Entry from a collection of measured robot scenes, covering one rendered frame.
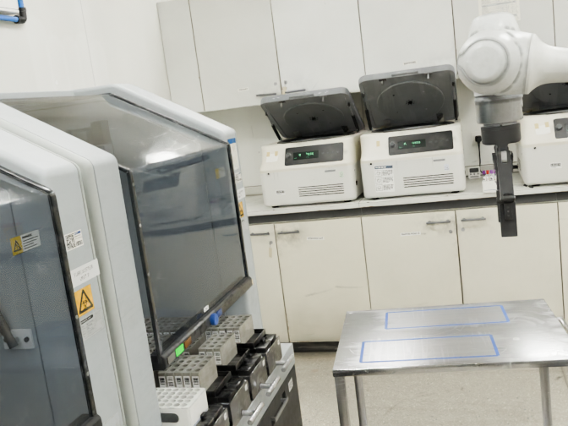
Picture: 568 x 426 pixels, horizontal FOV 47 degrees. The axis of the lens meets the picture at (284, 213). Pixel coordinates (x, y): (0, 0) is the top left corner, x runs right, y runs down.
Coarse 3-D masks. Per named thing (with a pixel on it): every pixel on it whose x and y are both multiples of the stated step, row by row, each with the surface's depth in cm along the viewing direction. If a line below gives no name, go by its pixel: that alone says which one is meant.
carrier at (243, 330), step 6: (246, 318) 196; (240, 324) 191; (246, 324) 193; (252, 324) 198; (234, 330) 188; (240, 330) 189; (246, 330) 193; (252, 330) 198; (240, 336) 188; (246, 336) 193; (240, 342) 189
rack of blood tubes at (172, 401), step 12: (168, 396) 152; (180, 396) 151; (192, 396) 150; (204, 396) 152; (168, 408) 146; (180, 408) 145; (192, 408) 146; (204, 408) 152; (168, 420) 152; (180, 420) 146; (192, 420) 145
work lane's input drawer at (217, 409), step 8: (216, 408) 153; (224, 408) 155; (200, 416) 149; (208, 416) 150; (216, 416) 151; (224, 416) 153; (200, 424) 146; (208, 424) 146; (216, 424) 149; (224, 424) 153
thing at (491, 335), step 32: (352, 320) 199; (384, 320) 196; (416, 320) 192; (448, 320) 189; (480, 320) 186; (512, 320) 183; (544, 320) 180; (352, 352) 175; (384, 352) 172; (416, 352) 169; (448, 352) 167; (480, 352) 164; (512, 352) 162; (544, 352) 159; (544, 384) 199; (544, 416) 201
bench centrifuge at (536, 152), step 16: (528, 96) 371; (544, 96) 370; (560, 96) 369; (528, 112) 371; (544, 112) 379; (560, 112) 339; (528, 128) 339; (544, 128) 336; (560, 128) 332; (528, 144) 336; (544, 144) 334; (560, 144) 331; (528, 160) 337; (544, 160) 335; (560, 160) 333; (528, 176) 339; (544, 176) 337; (560, 176) 334
